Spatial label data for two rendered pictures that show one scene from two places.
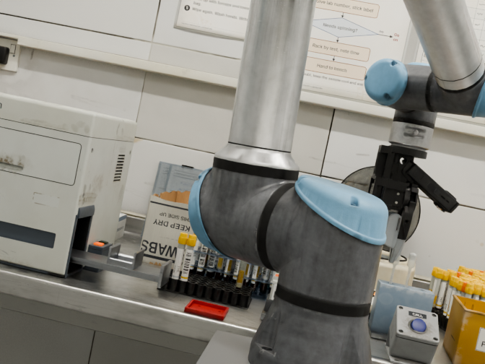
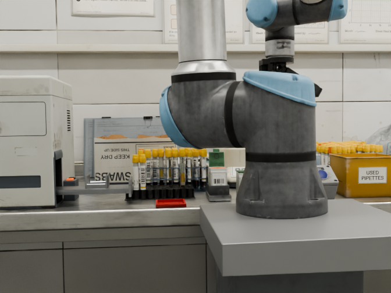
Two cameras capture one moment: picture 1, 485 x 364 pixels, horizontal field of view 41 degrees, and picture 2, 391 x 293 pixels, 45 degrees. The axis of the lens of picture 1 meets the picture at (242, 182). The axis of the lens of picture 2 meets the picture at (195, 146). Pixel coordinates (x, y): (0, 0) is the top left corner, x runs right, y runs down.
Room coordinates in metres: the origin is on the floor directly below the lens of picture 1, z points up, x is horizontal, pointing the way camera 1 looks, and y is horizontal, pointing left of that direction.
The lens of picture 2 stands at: (0.05, 0.16, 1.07)
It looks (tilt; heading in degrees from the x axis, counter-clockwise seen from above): 3 degrees down; 349
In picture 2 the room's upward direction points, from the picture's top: 1 degrees counter-clockwise
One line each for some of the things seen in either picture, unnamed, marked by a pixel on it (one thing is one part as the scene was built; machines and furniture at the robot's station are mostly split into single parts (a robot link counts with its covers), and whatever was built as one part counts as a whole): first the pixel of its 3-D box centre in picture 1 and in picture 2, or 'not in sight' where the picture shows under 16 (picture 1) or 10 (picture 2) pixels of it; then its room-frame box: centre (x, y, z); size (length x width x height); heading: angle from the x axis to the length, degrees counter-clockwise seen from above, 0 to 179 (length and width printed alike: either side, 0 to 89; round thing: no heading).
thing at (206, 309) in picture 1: (206, 309); (170, 203); (1.13, 0.02, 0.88); 0.07 x 0.07 x 0.01; 84
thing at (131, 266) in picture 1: (112, 258); (88, 185); (1.19, 0.20, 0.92); 0.21 x 0.07 x 0.05; 84
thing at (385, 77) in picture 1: (404, 86); (273, 11); (1.12, -0.24, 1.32); 0.11 x 0.11 x 0.08; 51
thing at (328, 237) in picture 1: (330, 235); (275, 110); (0.80, -0.12, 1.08); 0.13 x 0.12 x 0.14; 51
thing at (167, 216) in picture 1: (206, 232); (137, 158); (1.56, 0.06, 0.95); 0.29 x 0.25 x 0.15; 174
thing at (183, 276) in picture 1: (211, 266); (159, 175); (1.25, 0.03, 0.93); 0.17 x 0.09 x 0.11; 85
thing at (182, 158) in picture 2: (241, 274); (182, 175); (1.25, -0.03, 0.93); 0.01 x 0.01 x 0.10
